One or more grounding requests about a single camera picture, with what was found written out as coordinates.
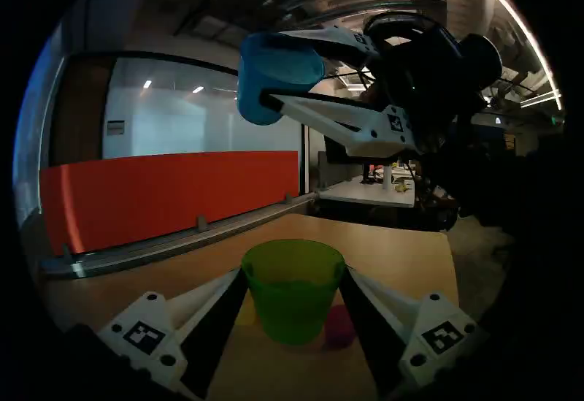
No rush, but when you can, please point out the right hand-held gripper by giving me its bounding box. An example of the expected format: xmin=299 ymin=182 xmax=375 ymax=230
xmin=260 ymin=12 xmax=503 ymax=160

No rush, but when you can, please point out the white desk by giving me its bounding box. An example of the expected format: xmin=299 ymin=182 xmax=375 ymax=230
xmin=318 ymin=173 xmax=417 ymax=210

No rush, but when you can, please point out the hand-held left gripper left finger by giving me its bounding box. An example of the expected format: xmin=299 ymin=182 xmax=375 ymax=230
xmin=97 ymin=267 xmax=250 ymax=400

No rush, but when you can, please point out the green plastic cup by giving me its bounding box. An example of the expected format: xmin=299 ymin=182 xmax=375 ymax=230
xmin=241 ymin=238 xmax=346 ymax=346

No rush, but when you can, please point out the blue plastic cup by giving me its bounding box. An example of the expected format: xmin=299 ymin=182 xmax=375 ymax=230
xmin=237 ymin=32 xmax=326 ymax=126

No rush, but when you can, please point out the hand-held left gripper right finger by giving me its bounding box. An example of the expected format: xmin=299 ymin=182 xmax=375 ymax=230
xmin=338 ymin=265 xmax=480 ymax=398

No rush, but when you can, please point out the red desk screen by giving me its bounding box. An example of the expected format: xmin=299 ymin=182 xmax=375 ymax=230
xmin=38 ymin=150 xmax=320 ymax=279

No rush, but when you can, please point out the purple plastic cup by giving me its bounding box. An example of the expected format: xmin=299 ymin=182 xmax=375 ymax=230
xmin=322 ymin=305 xmax=356 ymax=351

